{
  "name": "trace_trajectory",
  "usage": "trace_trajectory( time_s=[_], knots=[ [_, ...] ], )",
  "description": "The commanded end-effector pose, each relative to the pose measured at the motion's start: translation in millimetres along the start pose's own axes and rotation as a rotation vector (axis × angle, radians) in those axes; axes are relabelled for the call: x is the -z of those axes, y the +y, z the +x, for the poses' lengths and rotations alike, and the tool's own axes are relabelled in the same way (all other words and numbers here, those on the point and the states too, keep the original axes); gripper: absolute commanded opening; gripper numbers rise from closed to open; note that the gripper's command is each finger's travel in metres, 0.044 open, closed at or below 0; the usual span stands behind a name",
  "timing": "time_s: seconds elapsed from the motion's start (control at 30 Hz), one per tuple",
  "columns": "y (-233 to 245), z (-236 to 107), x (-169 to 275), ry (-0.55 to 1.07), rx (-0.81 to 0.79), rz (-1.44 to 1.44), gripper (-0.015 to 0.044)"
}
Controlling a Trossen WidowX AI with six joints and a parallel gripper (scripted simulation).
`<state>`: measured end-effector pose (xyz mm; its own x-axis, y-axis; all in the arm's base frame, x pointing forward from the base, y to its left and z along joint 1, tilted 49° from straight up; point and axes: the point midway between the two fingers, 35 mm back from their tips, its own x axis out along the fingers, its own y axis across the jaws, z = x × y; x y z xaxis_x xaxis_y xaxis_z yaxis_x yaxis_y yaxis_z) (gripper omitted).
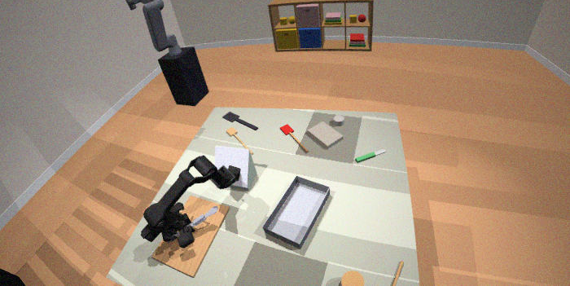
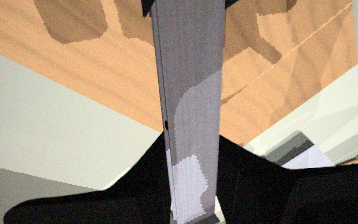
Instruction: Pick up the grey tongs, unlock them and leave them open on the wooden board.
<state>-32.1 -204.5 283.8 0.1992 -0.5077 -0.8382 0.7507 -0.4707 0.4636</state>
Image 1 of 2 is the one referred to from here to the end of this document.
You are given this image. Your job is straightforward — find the wooden board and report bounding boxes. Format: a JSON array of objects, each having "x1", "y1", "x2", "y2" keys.
[{"x1": 151, "y1": 196, "x2": 230, "y2": 278}]

